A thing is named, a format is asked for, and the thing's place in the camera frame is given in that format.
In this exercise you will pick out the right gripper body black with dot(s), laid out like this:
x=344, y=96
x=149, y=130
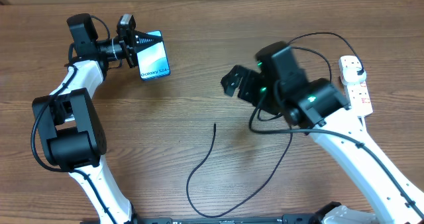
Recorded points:
x=254, y=84

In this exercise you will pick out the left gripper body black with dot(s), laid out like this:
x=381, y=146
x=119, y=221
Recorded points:
x=126, y=42

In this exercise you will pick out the Samsung Galaxy smartphone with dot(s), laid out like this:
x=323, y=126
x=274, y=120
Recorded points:
x=153, y=62

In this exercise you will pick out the white power strip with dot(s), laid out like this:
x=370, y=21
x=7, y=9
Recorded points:
x=357, y=94

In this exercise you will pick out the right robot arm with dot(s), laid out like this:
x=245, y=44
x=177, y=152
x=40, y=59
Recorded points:
x=320, y=110

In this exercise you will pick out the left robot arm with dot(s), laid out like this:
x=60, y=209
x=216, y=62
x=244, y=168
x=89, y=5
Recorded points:
x=67, y=135

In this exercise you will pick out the white USB charger plug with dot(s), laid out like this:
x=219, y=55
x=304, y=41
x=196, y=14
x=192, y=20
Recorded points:
x=351, y=76

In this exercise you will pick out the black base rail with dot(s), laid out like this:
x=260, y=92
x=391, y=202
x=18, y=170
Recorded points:
x=307, y=218

